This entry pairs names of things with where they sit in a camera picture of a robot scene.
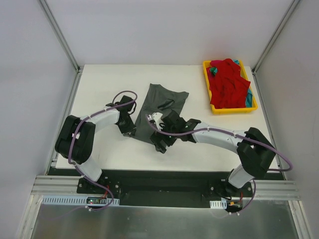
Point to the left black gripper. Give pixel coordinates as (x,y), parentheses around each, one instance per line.
(127,127)

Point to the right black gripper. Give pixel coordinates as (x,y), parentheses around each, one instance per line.
(162,140)

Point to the dark grey t shirt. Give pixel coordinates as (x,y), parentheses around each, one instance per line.
(161,100)

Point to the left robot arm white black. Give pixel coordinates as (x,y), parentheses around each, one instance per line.
(76,137)

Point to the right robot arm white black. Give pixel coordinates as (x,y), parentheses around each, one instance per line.
(254,150)

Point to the red t shirt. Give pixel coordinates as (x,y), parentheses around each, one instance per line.
(228,84)

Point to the magenta t shirt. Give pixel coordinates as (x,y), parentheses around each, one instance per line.
(214,63)

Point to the teal t shirt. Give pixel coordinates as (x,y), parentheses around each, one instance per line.
(249,98)

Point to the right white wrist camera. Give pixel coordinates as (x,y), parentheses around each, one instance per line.
(155,118)

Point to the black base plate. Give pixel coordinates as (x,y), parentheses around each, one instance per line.
(166,188)

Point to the left white cable duct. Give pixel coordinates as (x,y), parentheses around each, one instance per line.
(79,201)

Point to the white cable duct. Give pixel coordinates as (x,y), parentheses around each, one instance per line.
(221,204)
(79,201)

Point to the right white cable duct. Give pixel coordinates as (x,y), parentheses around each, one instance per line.
(221,204)

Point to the front aluminium rail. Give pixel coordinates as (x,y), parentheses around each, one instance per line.
(67,185)

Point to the left aluminium frame post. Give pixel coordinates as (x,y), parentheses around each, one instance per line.
(59,34)

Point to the aluminium frame post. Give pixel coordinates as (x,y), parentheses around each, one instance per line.
(59,34)
(276,34)

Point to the right aluminium frame post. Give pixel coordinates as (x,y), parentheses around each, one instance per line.
(276,34)

